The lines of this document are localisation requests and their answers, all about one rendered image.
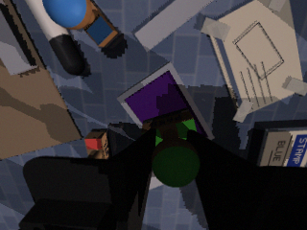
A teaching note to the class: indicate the beige inspection card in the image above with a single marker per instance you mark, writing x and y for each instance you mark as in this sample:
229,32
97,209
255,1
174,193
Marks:
257,51

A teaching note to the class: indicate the dark stamp pad tin with beige label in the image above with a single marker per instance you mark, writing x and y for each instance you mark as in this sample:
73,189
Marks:
279,143

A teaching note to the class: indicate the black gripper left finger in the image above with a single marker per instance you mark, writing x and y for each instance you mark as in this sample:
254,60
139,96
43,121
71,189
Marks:
122,180

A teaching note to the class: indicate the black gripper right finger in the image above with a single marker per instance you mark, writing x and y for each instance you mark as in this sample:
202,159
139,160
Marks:
236,194

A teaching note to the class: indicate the purple ink pad in grey tray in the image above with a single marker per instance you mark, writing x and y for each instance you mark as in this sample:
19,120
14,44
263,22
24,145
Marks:
159,93

